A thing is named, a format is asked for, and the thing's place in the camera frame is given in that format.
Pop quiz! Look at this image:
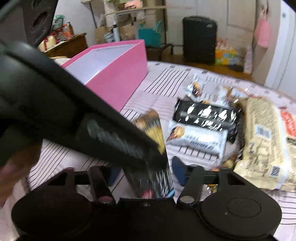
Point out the cream bag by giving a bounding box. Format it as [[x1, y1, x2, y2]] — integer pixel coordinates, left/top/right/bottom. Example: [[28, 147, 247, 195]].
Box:
[[38, 35, 57, 52]]

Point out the red patterned basket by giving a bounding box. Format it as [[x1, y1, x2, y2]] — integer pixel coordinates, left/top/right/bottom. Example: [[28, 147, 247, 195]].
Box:
[[54, 15, 74, 41]]

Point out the colourful gift bag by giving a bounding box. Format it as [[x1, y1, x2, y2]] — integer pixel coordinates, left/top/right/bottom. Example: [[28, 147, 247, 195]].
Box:
[[215, 40, 237, 66]]

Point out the black and gold snack packet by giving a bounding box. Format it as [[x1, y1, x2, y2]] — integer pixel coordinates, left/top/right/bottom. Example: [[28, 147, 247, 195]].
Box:
[[124, 110, 175, 200]]

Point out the white plastic bag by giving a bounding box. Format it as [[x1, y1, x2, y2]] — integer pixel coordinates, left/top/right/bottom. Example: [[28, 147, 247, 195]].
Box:
[[243, 45, 253, 75]]

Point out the teal bag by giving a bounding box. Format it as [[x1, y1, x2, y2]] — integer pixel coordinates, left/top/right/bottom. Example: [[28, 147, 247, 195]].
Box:
[[138, 21, 162, 47]]

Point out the table with white metal legs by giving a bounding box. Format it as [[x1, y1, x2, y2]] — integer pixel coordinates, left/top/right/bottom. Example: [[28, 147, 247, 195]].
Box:
[[103, 6, 168, 45]]

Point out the brown paper bag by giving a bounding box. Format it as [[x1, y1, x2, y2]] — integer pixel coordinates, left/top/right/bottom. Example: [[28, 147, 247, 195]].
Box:
[[95, 24, 109, 44]]

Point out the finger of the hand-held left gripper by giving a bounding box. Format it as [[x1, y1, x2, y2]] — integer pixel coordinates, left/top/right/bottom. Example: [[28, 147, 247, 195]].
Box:
[[76, 115, 167, 169]]

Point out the striped bed sheet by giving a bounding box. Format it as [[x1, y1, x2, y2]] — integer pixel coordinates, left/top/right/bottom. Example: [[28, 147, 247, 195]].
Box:
[[0, 61, 296, 241]]

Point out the white door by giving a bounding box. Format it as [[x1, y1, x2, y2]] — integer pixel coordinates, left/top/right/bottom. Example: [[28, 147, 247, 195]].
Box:
[[266, 5, 296, 93]]

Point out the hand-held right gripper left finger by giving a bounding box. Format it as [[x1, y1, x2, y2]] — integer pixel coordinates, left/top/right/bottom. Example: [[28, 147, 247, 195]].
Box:
[[47, 166, 121, 207]]

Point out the pink cardboard box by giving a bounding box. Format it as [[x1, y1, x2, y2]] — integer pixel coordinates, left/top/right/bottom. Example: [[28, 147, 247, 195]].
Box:
[[61, 39, 148, 114]]

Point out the black suitcase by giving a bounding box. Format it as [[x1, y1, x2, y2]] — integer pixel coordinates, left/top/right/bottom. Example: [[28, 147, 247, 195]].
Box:
[[182, 16, 218, 65]]

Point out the wooden dresser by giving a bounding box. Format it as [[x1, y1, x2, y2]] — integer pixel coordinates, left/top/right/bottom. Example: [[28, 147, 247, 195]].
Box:
[[44, 33, 88, 58]]

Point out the white printed bag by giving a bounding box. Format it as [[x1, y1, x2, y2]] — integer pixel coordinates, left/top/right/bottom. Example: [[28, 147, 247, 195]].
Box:
[[104, 28, 121, 43]]

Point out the brown cardboard box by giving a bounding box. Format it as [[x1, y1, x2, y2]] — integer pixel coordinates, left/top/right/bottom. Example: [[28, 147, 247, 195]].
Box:
[[119, 23, 139, 41]]

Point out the white wardrobe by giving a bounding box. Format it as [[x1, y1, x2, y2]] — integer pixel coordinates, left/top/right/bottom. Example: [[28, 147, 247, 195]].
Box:
[[165, 0, 257, 56]]

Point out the large beige cracker packet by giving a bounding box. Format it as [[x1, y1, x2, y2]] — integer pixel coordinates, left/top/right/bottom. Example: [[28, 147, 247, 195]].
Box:
[[232, 97, 296, 192]]

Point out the black metal stand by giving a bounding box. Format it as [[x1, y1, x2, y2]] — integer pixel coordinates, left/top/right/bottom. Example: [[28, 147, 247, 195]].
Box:
[[146, 44, 173, 62]]

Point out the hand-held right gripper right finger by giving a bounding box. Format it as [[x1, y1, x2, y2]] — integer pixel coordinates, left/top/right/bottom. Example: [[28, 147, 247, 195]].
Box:
[[172, 156, 247, 207]]

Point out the red label snack packet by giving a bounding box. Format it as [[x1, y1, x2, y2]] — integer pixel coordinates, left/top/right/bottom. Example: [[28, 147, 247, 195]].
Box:
[[279, 107, 296, 149]]

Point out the black shiny snack packet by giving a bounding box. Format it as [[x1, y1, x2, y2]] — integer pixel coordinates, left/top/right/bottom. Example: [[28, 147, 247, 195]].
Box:
[[172, 98, 242, 143]]

